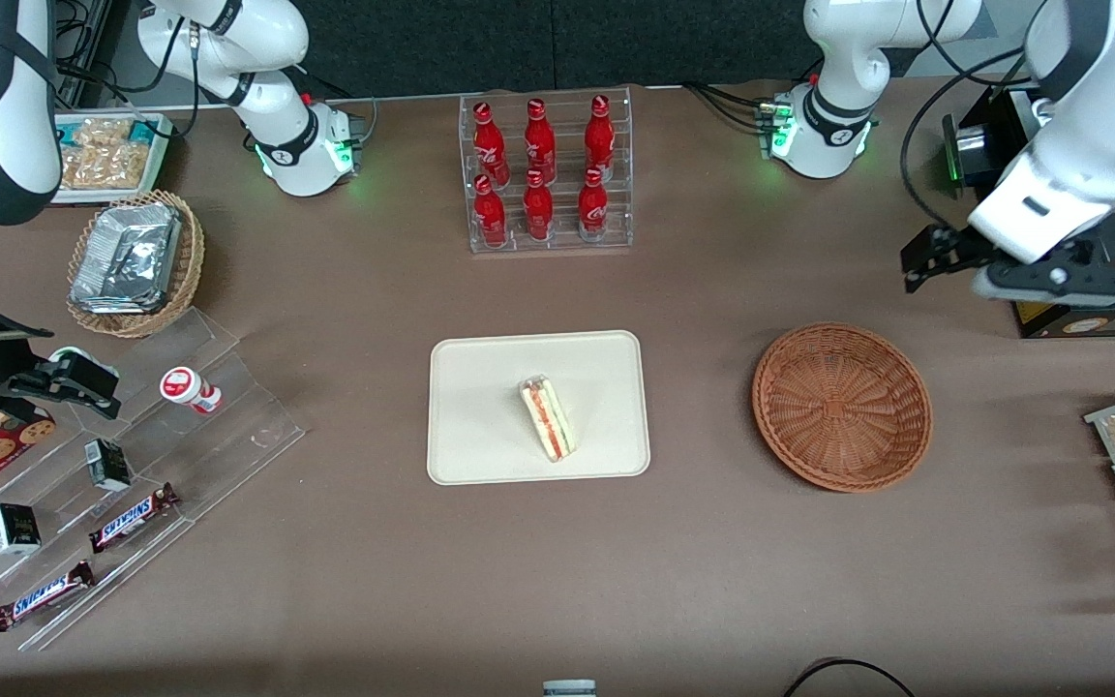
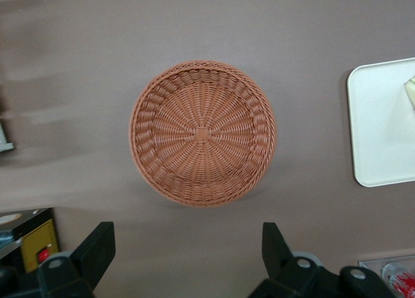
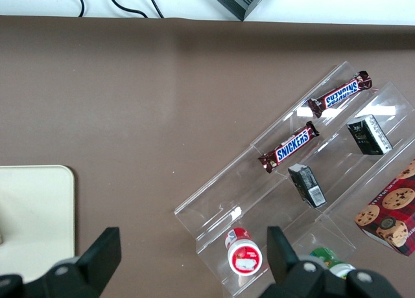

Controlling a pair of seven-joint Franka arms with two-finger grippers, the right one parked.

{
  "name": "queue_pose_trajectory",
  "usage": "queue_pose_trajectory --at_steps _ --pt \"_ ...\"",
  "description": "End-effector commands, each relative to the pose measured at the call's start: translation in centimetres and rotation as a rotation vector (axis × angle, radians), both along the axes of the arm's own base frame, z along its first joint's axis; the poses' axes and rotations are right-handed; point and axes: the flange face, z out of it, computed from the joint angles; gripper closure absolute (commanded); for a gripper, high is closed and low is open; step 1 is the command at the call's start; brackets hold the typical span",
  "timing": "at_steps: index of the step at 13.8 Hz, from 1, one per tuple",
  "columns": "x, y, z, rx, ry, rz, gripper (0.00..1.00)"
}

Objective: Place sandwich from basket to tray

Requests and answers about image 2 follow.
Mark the black food warmer case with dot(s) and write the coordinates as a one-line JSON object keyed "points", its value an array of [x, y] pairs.
{"points": [[35, 243]]}

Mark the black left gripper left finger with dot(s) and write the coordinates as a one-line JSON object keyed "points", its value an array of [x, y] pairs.
{"points": [[94, 252]]}

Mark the round brown wicker basket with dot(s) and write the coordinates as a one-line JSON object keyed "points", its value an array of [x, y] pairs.
{"points": [[202, 134]]}

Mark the cream rectangular plastic tray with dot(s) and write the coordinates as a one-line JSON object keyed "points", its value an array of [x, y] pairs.
{"points": [[379, 126]]}

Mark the clear acrylic bottle rack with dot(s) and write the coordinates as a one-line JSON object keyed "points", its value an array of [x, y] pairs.
{"points": [[369, 265]]}

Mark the red cola bottle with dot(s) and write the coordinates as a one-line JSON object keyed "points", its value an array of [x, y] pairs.
{"points": [[405, 283]]}

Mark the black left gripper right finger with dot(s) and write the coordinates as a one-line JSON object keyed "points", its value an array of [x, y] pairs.
{"points": [[275, 252]]}

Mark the triangular sandwich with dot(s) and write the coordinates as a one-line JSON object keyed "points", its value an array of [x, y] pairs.
{"points": [[410, 92]]}

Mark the grey snack rack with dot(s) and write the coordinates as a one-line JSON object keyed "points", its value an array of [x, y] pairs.
{"points": [[6, 146]]}

